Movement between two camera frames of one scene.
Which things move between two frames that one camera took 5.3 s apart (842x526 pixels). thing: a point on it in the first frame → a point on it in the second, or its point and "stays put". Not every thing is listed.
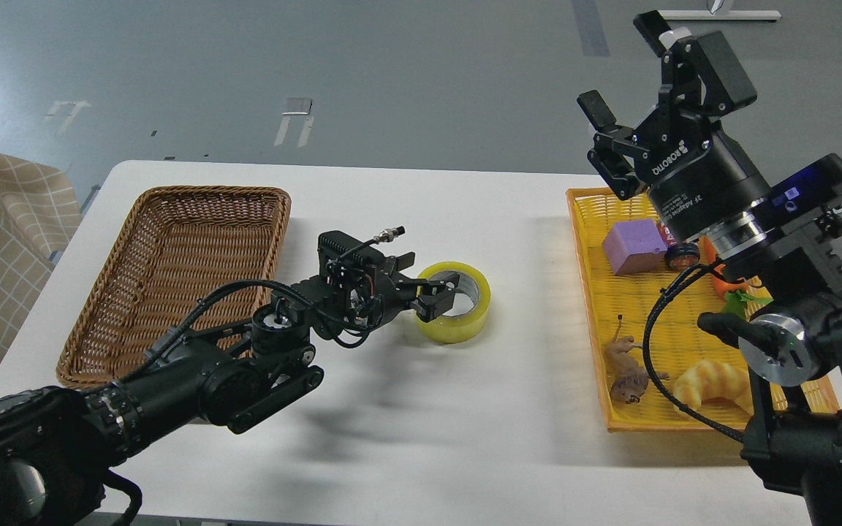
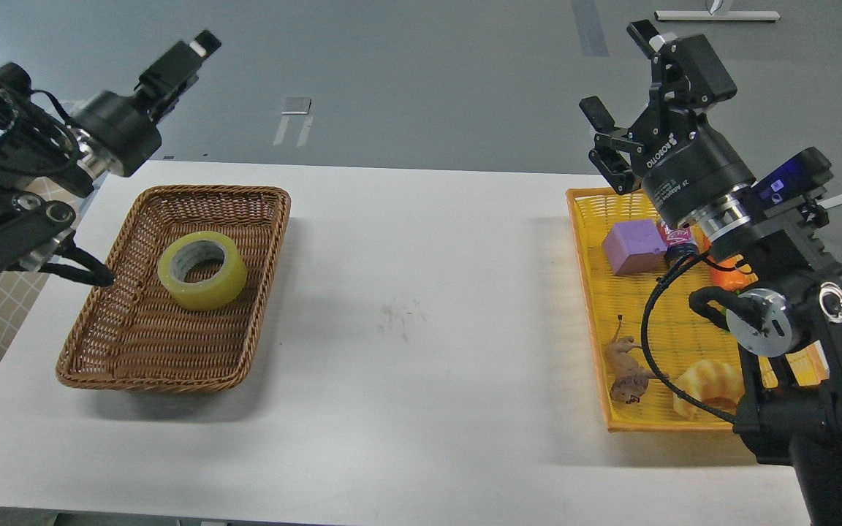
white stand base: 720,15 stays put
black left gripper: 363,289 → 120,129
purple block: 635,246 stays put
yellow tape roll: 464,328 → 224,287
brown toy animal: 629,380 stays put
